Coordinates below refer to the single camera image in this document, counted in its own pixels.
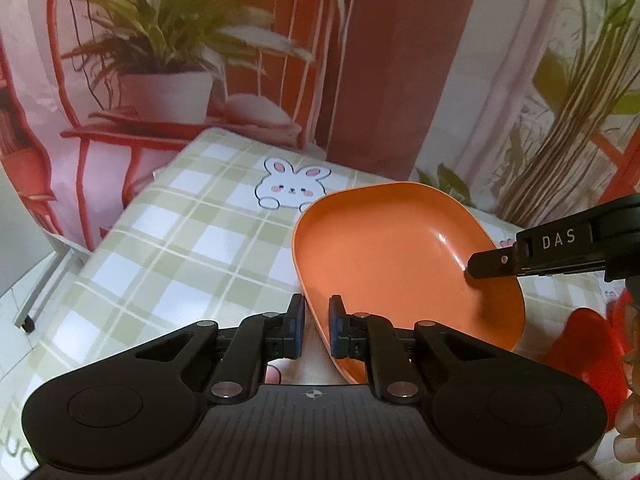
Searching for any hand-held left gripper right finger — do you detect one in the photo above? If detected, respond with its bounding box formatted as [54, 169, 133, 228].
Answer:
[327, 295, 506, 406]

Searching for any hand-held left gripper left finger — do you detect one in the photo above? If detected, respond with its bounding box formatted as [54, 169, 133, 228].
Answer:
[135, 294, 307, 406]

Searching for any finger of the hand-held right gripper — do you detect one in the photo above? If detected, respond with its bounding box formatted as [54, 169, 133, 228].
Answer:
[466, 246, 521, 280]

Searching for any orange plastic bowl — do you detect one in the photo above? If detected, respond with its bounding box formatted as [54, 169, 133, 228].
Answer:
[291, 182, 526, 386]

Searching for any pale pink plate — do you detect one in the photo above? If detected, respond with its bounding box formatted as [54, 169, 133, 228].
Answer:
[264, 305, 373, 387]

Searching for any red bowl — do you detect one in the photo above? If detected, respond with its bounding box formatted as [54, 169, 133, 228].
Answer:
[562, 290, 636, 411]

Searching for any checked rabbit print tablecloth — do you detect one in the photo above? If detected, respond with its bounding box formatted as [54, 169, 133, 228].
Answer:
[0, 127, 631, 480]

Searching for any printed room scene backdrop cloth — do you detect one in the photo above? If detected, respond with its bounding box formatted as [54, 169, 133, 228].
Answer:
[0, 0, 640, 256]

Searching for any white metal frame with caster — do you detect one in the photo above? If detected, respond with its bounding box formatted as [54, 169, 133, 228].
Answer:
[14, 232, 91, 332]

